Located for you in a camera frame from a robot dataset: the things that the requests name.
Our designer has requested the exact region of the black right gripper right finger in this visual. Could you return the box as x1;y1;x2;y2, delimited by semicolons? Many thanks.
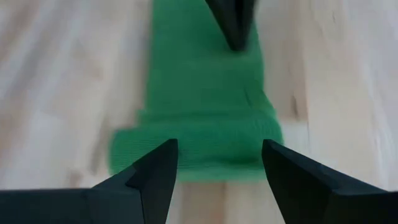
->
261;139;398;224

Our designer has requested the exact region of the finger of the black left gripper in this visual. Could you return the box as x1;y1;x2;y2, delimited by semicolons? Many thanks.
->
205;0;239;52
236;0;259;52

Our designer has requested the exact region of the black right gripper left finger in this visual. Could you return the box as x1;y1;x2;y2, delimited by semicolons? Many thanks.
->
0;138;180;224

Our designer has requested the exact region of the green elastic bandage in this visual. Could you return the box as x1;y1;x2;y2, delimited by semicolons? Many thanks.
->
108;0;284;183

